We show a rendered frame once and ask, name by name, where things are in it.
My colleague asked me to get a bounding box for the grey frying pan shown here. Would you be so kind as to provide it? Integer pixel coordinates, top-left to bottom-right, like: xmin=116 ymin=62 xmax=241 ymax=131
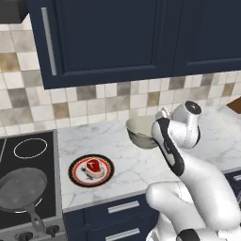
xmin=0 ymin=167 xmax=49 ymax=233

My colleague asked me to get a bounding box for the grey bowl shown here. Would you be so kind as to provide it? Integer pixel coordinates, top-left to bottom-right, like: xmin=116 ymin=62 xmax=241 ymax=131
xmin=125 ymin=115 xmax=162 ymax=151

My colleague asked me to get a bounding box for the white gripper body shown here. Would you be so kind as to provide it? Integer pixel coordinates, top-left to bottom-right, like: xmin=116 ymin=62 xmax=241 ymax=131
xmin=155 ymin=105 xmax=172 ymax=122

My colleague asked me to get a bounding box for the navy drawer front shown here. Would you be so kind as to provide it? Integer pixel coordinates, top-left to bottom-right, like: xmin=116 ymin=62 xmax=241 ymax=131
xmin=63 ymin=193 xmax=155 ymax=232
xmin=224 ymin=170 xmax=241 ymax=205
xmin=64 ymin=216 xmax=160 ymax=241

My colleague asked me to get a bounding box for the dark extractor hood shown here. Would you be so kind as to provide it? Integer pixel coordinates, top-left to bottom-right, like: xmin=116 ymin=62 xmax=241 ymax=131
xmin=0 ymin=0 xmax=30 ymax=24

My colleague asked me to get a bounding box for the red rimmed plate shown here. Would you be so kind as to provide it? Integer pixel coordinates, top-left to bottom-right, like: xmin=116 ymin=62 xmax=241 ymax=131
xmin=68 ymin=153 xmax=116 ymax=189

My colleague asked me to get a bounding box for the navy cupboard door with handle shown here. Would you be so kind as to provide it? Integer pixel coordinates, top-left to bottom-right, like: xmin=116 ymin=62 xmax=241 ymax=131
xmin=26 ymin=0 xmax=177 ymax=90

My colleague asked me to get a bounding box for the black hob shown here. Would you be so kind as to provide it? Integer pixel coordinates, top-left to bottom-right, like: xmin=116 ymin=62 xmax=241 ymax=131
xmin=0 ymin=129 xmax=65 ymax=241

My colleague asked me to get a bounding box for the raw red steak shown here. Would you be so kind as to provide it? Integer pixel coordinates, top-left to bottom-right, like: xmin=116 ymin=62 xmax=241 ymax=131
xmin=85 ymin=157 xmax=105 ymax=179

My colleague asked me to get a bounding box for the black hob knob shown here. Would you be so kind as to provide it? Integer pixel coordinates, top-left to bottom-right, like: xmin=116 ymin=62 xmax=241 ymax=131
xmin=45 ymin=224 xmax=61 ymax=238
xmin=18 ymin=231 xmax=34 ymax=241

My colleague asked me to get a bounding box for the silver cupboard handle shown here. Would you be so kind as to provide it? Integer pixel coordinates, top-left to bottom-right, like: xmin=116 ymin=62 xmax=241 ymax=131
xmin=40 ymin=7 xmax=58 ymax=77

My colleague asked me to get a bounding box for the brown wooden board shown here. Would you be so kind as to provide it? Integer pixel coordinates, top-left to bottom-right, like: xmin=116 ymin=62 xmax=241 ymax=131
xmin=226 ymin=96 xmax=241 ymax=115

